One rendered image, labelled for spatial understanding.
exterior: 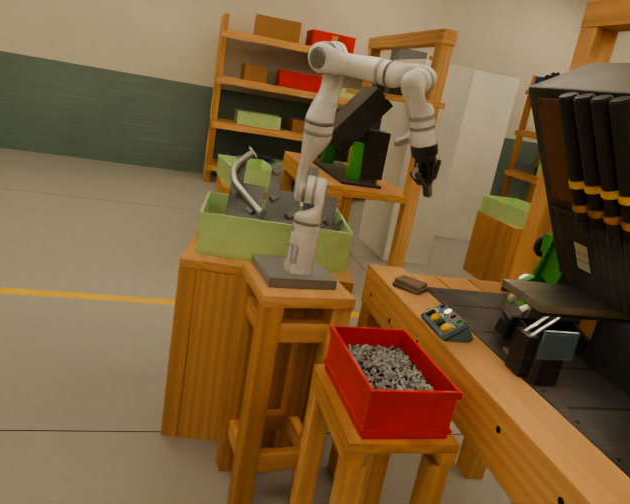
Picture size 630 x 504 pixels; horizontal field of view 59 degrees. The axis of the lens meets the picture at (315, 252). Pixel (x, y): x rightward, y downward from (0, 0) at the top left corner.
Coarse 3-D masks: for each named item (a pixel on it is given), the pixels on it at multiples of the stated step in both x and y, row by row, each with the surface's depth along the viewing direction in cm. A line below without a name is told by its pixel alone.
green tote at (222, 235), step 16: (208, 192) 253; (208, 208) 255; (224, 208) 257; (208, 224) 218; (224, 224) 219; (240, 224) 219; (256, 224) 220; (272, 224) 220; (288, 224) 221; (208, 240) 220; (224, 240) 221; (240, 240) 221; (256, 240) 222; (272, 240) 223; (288, 240) 223; (320, 240) 224; (336, 240) 225; (224, 256) 223; (240, 256) 223; (320, 256) 226; (336, 256) 227
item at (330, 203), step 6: (312, 168) 248; (318, 168) 248; (312, 174) 246; (318, 174) 246; (330, 198) 249; (336, 198) 250; (306, 204) 247; (324, 204) 249; (330, 204) 249; (336, 204) 250; (324, 210) 249; (330, 210) 249; (324, 216) 249; (324, 228) 243; (330, 228) 244; (336, 228) 244
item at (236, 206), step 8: (240, 168) 246; (240, 176) 246; (248, 184) 246; (248, 192) 245; (256, 192) 246; (232, 200) 245; (240, 200) 245; (256, 200) 245; (232, 208) 245; (240, 208) 245; (240, 216) 239; (248, 216) 239
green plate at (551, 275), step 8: (552, 240) 146; (552, 248) 147; (544, 256) 148; (552, 256) 147; (544, 264) 149; (552, 264) 147; (536, 272) 151; (544, 272) 149; (552, 272) 146; (560, 272) 143; (544, 280) 153; (552, 280) 146; (560, 280) 144
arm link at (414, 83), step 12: (408, 72) 145; (420, 72) 145; (408, 84) 145; (420, 84) 144; (408, 96) 148; (420, 96) 146; (408, 108) 150; (420, 108) 148; (432, 108) 150; (420, 120) 150; (432, 120) 151
